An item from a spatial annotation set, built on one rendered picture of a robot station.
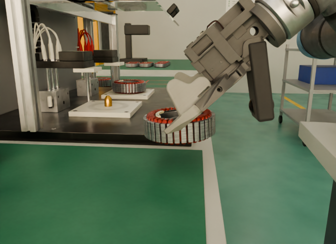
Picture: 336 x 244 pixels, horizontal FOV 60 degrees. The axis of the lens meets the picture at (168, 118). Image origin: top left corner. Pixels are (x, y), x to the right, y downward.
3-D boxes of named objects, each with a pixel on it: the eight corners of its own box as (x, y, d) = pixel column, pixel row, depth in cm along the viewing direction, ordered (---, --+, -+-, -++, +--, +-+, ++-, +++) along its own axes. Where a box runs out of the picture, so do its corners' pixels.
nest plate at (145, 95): (154, 92, 106) (154, 88, 105) (147, 99, 91) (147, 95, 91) (114, 91, 107) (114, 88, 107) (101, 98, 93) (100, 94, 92)
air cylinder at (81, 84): (99, 93, 104) (98, 77, 103) (91, 96, 97) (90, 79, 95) (85, 92, 104) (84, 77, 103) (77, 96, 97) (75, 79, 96)
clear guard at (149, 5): (179, 26, 109) (179, 9, 108) (174, 20, 86) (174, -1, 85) (94, 26, 112) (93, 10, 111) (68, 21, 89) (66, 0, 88)
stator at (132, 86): (149, 89, 104) (148, 79, 103) (141, 94, 93) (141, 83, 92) (118, 89, 105) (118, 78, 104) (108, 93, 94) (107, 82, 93)
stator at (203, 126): (213, 124, 51) (213, 103, 50) (217, 145, 40) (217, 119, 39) (151, 126, 52) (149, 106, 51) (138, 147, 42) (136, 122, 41)
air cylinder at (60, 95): (70, 106, 81) (69, 86, 79) (58, 112, 73) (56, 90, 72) (53, 106, 81) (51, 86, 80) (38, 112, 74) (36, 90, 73)
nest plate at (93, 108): (142, 105, 82) (142, 101, 82) (130, 118, 68) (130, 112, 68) (90, 104, 84) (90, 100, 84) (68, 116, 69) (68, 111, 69)
